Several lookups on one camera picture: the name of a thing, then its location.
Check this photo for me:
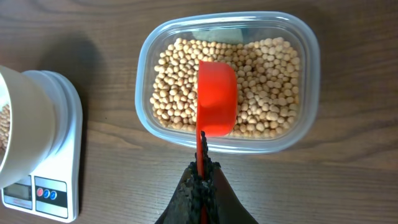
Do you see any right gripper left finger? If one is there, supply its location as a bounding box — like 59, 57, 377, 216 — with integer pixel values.
155, 152, 205, 224

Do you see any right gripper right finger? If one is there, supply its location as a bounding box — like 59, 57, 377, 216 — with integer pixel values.
200, 131, 257, 224

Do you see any red plastic measuring scoop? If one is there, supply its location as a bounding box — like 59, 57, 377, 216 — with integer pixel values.
195, 60, 239, 224

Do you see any pile of soybeans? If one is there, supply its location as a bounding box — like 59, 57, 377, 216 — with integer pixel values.
0, 37, 301, 150

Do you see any white digital kitchen scale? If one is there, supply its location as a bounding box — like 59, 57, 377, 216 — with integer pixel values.
1, 70, 83, 223

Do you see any cream ceramic bowl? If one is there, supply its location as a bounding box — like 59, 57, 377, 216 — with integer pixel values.
1, 66, 55, 188

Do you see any clear plastic container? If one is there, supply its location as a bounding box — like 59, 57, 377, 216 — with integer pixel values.
135, 11, 320, 154

